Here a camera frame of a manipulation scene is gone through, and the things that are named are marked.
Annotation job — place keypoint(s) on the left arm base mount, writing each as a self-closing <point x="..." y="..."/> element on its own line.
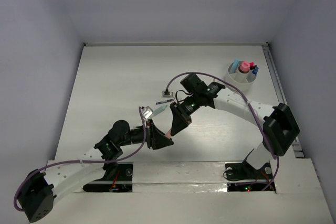
<point x="120" y="181"/>

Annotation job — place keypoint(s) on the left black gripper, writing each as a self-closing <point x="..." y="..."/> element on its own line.
<point x="149" y="134"/>

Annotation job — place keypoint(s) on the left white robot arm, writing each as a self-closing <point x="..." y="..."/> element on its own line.
<point x="43" y="187"/>

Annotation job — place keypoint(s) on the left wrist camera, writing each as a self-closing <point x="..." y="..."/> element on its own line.
<point x="146" y="112"/>

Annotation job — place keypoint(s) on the orange pastel highlighter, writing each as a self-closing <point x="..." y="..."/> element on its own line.
<point x="168" y="134"/>

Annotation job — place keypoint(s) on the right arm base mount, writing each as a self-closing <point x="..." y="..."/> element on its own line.
<point x="244" y="178"/>

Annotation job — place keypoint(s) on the clear blue capped pen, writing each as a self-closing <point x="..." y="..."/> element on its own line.
<point x="254" y="71"/>

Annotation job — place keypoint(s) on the black pink highlighter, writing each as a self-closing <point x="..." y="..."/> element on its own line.
<point x="252" y="64"/>

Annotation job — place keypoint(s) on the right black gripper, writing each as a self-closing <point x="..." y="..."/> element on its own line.
<point x="181" y="119"/>

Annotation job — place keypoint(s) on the green pastel highlighter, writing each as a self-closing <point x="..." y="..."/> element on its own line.
<point x="159" y="110"/>

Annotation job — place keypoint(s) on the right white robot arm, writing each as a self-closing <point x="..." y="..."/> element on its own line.
<point x="276" y="124"/>

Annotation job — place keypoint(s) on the white round pen holder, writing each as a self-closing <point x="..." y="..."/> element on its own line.
<point x="243" y="82"/>

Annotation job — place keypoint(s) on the dark blue gel pen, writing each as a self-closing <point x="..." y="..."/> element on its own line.
<point x="164" y="101"/>

